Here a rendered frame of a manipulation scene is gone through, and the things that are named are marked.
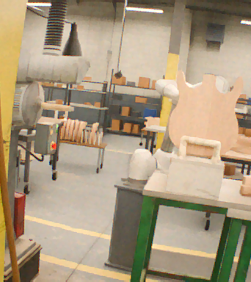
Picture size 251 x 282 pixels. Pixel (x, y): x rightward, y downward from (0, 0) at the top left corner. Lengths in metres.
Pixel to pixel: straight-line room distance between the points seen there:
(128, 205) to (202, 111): 1.19
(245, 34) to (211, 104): 11.64
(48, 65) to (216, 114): 0.90
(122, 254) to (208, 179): 1.31
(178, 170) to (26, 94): 0.92
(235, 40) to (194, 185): 11.66
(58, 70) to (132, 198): 1.20
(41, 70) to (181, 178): 0.92
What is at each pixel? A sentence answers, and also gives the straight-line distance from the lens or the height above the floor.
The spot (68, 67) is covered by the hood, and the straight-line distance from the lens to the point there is 1.80.
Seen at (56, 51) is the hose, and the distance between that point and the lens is 1.89.
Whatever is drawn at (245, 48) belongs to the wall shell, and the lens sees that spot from 13.16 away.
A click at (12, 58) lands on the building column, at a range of 1.07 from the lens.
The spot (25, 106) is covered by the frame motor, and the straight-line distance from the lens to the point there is 1.94.
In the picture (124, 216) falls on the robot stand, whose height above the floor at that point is 0.46.
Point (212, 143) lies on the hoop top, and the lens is 1.65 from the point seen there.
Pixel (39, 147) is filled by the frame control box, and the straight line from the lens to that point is 2.26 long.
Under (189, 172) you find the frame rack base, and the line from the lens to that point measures 1.67.
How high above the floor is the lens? 1.36
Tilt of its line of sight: 7 degrees down
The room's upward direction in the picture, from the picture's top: 8 degrees clockwise
